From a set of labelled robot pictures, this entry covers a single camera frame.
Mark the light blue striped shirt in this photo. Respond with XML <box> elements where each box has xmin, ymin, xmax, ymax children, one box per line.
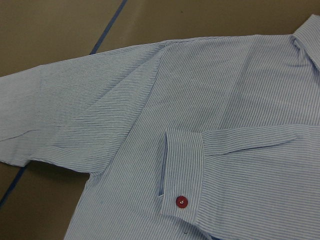
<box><xmin>0</xmin><ymin>15</ymin><xmax>320</xmax><ymax>240</ymax></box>

